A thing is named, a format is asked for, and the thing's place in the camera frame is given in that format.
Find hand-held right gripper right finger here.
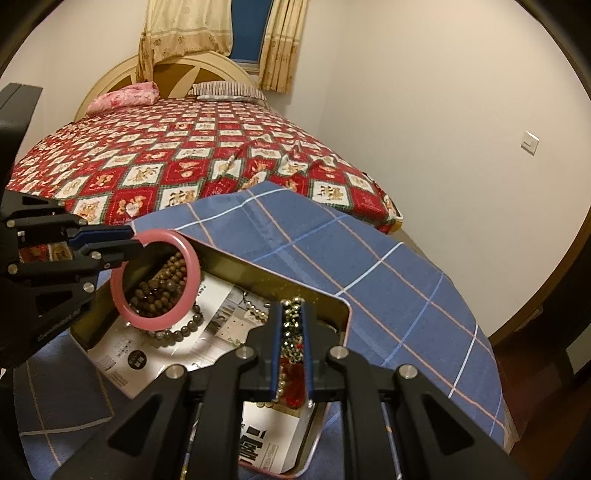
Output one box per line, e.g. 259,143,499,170
302,300,529,480

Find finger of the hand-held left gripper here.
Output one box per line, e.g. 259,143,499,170
0,191,138,250
0,237,148,370

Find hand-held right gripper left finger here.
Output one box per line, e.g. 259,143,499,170
51,300,282,480

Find pearl necklace with red tassel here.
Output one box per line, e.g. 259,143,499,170
276,298,309,409

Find pale gold bead bracelet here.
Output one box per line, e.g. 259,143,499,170
240,295,273,324

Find pink bangle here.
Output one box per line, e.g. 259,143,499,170
110,231,201,330

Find pink and gold tin box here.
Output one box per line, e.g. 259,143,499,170
69,231,352,478

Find brown wooden bead bracelet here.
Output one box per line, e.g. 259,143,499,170
129,251,190,319

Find dark bead bracelet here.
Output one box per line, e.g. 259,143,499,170
139,302,204,342

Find printed paper leaflet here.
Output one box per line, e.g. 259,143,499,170
88,272,301,476

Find blue plaid tablecloth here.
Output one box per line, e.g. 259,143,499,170
14,181,509,480

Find pink floral pillow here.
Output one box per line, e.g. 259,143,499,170
87,81,160,115

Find red printed bedspread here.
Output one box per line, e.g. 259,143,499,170
7,95,403,234

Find wide cream floral curtain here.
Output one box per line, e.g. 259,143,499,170
137,0,234,88

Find cream wooden headboard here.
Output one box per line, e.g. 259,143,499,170
74,51,259,121

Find striped pillow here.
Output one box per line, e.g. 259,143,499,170
187,81,269,103

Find window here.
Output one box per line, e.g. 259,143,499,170
229,0,273,70

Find narrow cream floral curtain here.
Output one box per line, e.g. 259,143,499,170
259,0,309,95

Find brown wooden door frame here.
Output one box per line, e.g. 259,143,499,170
487,185,591,349

